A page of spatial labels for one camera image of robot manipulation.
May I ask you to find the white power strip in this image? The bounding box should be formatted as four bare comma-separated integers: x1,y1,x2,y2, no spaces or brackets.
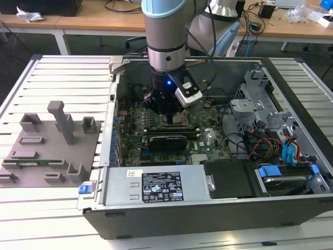
225,43,239,57

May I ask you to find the black installed RAM stick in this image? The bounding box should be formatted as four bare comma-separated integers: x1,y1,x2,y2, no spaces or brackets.
145,129,201,139

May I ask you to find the wooden desk white frame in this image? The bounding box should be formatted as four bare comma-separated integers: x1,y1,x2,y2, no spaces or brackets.
0,0,333,56

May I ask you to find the black hard disk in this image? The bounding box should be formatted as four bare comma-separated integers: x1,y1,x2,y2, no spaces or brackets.
262,176,309,196

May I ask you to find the silver metal bracket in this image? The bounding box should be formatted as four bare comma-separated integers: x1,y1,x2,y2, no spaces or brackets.
229,98,263,113

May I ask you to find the blue disk carrier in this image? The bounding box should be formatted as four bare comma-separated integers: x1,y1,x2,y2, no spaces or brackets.
256,163,320,196

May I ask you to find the blue flat data wire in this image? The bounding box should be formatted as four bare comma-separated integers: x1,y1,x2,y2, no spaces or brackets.
282,135,300,167

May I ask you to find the black graphics card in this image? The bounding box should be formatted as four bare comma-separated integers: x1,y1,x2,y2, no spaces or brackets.
147,133,188,154

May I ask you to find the white small box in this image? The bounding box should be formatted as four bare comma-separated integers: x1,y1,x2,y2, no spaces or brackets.
317,14,333,28

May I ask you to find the crumpled white paper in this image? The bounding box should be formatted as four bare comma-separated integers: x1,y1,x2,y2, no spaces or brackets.
16,6,44,23

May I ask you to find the green RAM stick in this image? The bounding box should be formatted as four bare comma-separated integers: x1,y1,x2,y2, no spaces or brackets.
2,159,65,168

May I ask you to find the black wire bundle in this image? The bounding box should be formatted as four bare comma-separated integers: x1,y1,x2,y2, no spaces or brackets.
243,122,263,159

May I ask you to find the black plastic shroud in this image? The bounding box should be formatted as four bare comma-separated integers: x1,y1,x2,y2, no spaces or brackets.
202,159,260,200

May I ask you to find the silver power supply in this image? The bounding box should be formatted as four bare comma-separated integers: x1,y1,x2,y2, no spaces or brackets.
103,166,210,207

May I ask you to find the grey flat device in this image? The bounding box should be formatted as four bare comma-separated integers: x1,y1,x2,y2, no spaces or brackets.
275,0,306,8

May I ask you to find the clear plastic bag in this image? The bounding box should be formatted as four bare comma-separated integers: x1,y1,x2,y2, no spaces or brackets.
286,4,325,24

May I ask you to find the silver drive cage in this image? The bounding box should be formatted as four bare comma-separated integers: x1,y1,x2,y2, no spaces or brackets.
228,67,293,136

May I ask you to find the black RAM slot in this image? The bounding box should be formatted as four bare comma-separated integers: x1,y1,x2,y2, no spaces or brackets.
144,126,196,132

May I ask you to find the green motherboard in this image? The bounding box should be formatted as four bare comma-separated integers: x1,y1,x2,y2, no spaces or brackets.
116,97,233,167

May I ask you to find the silver chipset heatsink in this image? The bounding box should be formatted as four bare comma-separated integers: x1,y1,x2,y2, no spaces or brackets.
191,153,209,165

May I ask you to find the large black box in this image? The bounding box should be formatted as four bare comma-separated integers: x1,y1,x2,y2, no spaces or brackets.
0,0,83,16

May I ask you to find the small black box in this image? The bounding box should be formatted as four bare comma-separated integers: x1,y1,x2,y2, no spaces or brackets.
258,3,276,19

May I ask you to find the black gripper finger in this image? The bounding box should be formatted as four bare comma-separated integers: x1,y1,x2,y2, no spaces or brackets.
171,105,184,125
143,90,173,125

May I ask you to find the grey parts rack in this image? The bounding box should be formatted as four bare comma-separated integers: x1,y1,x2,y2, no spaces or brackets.
0,100,103,189

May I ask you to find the black open PC case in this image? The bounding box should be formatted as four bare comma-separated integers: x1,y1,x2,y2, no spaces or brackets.
77,56,333,240

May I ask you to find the blue case latch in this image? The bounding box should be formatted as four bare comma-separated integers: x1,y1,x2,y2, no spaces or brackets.
78,182,93,195

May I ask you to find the red yellow wire bundle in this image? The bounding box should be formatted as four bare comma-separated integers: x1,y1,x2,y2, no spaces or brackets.
248,136,284,159

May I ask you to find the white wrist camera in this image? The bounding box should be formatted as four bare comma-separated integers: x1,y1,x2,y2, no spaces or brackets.
168,74,203,108

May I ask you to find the black office chair base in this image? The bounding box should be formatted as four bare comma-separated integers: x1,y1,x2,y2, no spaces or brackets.
126,36,148,56

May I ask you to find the blue box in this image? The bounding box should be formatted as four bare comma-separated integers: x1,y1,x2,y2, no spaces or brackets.
320,0,333,13

